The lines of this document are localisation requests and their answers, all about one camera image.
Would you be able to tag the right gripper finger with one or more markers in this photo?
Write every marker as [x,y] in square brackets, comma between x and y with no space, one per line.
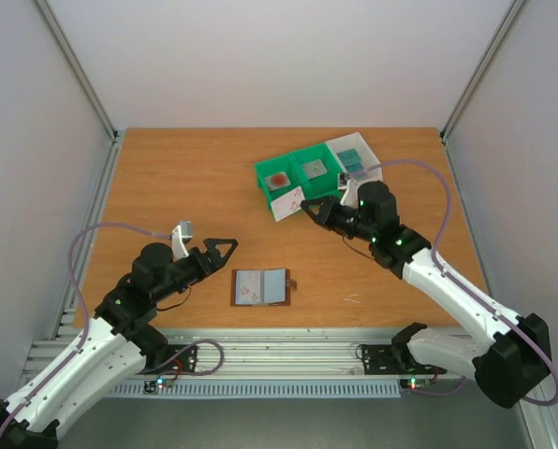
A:
[324,202]
[319,217]

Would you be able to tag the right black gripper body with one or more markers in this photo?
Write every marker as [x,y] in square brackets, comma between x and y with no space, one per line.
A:
[331,215]

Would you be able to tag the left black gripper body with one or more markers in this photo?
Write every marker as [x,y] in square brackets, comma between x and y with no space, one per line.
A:
[195,273]

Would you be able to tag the white card with red print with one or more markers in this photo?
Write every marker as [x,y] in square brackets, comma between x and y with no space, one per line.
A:
[287,204]

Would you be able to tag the brown leather card holder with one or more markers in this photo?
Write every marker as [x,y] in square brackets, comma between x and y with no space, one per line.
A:
[278,287]

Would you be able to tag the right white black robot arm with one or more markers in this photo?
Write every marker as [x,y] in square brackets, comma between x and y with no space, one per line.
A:
[506,354]

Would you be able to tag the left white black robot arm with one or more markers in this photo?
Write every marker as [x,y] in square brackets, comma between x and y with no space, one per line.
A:
[115,344]

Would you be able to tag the teal card in white bin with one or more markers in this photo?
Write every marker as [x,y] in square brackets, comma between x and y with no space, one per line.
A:
[356,169]

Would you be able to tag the grey card with red dot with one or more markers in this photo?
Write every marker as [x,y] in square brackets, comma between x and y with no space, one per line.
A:
[277,181]

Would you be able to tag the green middle bin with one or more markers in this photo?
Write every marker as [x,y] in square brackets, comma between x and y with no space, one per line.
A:
[326,185]

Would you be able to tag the green bin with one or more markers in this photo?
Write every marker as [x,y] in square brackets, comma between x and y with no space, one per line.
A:
[326,185]
[265,168]

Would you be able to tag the white bin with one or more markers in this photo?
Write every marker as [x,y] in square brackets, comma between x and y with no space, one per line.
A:
[367,157]

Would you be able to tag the green left bin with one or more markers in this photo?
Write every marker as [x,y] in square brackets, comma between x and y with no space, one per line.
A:
[265,168]

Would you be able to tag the left circuit board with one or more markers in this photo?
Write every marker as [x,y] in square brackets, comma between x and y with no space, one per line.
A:
[155,386]

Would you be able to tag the circuit board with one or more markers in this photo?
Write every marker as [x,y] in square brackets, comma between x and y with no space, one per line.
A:
[155,386]
[416,383]

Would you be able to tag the right circuit board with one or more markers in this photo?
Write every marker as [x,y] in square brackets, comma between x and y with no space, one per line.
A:
[416,383]

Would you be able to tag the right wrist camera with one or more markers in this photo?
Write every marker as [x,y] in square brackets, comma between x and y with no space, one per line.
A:
[348,187]

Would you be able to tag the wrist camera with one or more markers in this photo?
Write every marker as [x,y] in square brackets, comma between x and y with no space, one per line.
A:
[180,236]
[348,187]

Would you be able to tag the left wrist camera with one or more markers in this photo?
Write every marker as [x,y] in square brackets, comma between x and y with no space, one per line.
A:
[180,236]

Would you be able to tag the aluminium front rail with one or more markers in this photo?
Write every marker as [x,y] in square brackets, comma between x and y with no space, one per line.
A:
[271,353]

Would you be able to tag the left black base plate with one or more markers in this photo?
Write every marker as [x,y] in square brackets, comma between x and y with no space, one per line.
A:
[170,359]

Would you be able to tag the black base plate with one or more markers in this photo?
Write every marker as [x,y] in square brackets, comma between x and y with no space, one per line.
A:
[170,359]
[378,359]

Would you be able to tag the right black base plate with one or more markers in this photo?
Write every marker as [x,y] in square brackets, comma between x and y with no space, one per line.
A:
[378,359]

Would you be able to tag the grey slotted cable duct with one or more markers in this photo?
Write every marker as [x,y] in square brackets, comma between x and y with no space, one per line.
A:
[194,389]

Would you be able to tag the right aluminium frame post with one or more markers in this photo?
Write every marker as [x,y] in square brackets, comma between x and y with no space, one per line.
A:
[498,40]

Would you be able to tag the aluminium frame post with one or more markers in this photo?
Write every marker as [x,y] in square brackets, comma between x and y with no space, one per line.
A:
[498,40]
[61,41]

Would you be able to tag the left aluminium frame post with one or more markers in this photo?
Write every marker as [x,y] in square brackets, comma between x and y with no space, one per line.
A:
[61,41]

